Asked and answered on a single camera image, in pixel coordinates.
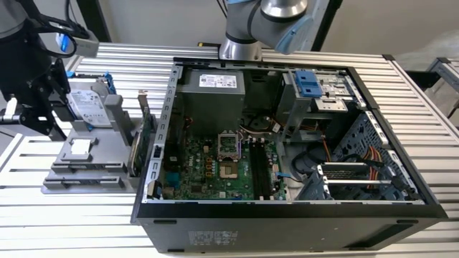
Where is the green motherboard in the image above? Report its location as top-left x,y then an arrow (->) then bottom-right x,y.
160,131 -> 288,201

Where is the grey plastic parts rack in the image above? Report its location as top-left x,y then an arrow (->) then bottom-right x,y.
40,94 -> 158,195

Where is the silver metal drive cage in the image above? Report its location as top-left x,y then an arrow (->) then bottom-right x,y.
277,70 -> 364,143

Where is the hard disk in blue carrier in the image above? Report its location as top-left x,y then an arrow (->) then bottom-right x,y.
65,70 -> 117,132

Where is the metal socket cover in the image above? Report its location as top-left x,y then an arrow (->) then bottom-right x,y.
216,130 -> 241,160

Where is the grey metal side table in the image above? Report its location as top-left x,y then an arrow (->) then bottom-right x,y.
424,57 -> 459,119

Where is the metal disk bay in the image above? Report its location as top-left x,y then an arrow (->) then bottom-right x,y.
294,161 -> 394,201

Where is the CPU socket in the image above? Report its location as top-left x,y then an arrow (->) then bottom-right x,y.
217,160 -> 241,181

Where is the orange wire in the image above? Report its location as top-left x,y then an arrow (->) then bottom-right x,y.
321,135 -> 330,163

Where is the grey power supply unit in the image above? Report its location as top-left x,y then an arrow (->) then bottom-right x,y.
177,69 -> 246,137

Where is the black round fan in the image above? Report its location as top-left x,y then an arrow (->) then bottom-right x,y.
240,111 -> 280,134

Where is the silver CPU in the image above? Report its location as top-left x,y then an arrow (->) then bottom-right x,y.
69,139 -> 92,155

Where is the black open PC case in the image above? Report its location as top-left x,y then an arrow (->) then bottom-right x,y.
129,55 -> 448,254

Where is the black cable loop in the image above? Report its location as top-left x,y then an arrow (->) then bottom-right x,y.
292,149 -> 325,184

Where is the green graphics card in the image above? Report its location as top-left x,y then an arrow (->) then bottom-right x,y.
126,90 -> 158,178

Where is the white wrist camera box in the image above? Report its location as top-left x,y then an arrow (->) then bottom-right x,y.
53,31 -> 100,58

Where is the black vertical post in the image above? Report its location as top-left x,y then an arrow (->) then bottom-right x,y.
314,0 -> 344,52
84,0 -> 110,43

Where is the red yellow wire bundle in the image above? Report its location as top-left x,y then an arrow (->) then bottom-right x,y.
360,146 -> 384,181

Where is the blue plastic drive latch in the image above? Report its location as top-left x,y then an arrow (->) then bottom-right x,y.
293,69 -> 321,99

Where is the black RAM slot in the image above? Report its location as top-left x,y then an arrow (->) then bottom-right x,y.
252,137 -> 266,201
257,137 -> 272,201
246,137 -> 262,201

